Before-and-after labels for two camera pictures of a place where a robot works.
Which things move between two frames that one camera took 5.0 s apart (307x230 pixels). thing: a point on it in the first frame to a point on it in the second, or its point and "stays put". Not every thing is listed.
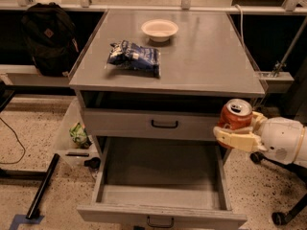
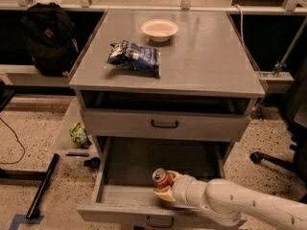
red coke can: [238, 113] to [161, 178]
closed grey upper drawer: [151, 125] stays put
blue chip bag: [135, 58] stays put
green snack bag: [80, 136] stays put
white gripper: [278, 138] to [182, 188]
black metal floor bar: [42, 187] stays put
